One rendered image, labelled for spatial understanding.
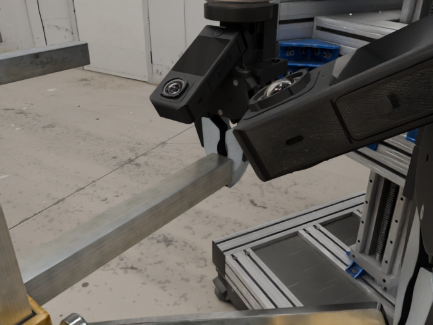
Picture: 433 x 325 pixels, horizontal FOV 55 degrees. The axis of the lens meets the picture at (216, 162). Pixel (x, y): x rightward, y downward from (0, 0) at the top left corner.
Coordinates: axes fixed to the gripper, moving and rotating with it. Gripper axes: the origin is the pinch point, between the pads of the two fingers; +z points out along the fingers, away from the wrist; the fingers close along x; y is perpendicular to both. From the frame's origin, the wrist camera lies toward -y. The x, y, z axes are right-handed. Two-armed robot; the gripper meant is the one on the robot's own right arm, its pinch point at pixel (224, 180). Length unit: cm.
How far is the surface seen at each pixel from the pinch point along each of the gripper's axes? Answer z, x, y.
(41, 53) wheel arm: -13.4, 23.5, -7.4
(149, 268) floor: 83, 68, 43
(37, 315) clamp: -4.8, -6.0, -27.2
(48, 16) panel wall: 36, 373, 197
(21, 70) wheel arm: -11.8, 23.5, -10.4
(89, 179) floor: 83, 143, 70
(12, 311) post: -6.0, -5.8, -28.4
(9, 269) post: -8.8, -5.8, -27.9
